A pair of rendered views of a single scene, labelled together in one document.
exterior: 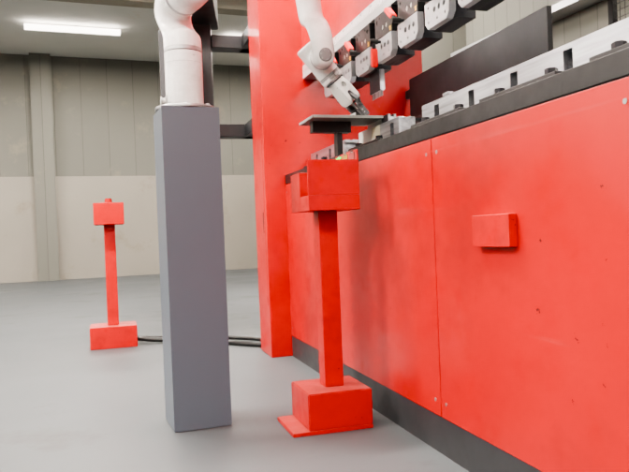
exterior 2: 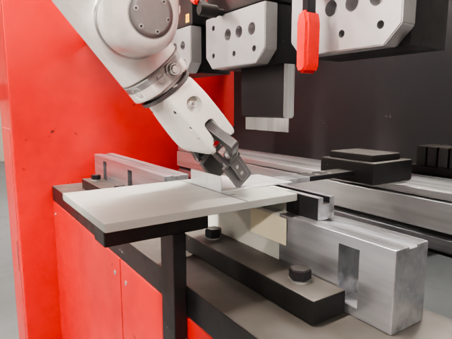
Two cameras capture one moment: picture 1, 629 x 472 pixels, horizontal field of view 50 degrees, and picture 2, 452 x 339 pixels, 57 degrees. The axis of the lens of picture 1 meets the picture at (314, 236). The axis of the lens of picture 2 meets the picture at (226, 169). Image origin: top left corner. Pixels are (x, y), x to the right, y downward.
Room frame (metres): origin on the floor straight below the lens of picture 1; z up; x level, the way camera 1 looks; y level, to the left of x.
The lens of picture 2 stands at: (1.92, -0.01, 1.12)
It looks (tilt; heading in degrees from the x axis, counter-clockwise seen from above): 9 degrees down; 343
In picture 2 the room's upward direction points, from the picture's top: straight up
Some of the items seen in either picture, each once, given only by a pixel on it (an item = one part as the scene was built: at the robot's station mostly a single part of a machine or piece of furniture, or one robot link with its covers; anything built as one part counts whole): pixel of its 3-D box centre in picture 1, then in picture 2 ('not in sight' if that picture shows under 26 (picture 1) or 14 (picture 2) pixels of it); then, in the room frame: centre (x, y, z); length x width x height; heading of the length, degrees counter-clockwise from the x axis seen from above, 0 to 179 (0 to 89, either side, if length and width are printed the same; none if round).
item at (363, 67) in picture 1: (373, 51); (255, 11); (2.53, -0.24, 1.26); 0.15 x 0.09 x 0.17; 16
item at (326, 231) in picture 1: (328, 298); not in sight; (2.11, -0.04, 0.39); 0.06 x 0.06 x 0.54; 16
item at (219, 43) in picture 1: (237, 36); not in sight; (3.67, 0.38, 1.66); 0.40 x 0.24 x 0.07; 16
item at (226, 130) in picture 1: (241, 127); not in sight; (3.67, 0.38, 1.17); 0.40 x 0.24 x 0.07; 16
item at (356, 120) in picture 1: (340, 120); (179, 196); (2.46, -0.11, 1.00); 0.26 x 0.18 x 0.01; 106
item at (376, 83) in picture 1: (377, 84); (266, 99); (2.50, -0.25, 1.13); 0.10 x 0.02 x 0.10; 16
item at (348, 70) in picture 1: (354, 65); (190, 31); (2.72, -0.19, 1.26); 0.15 x 0.09 x 0.17; 16
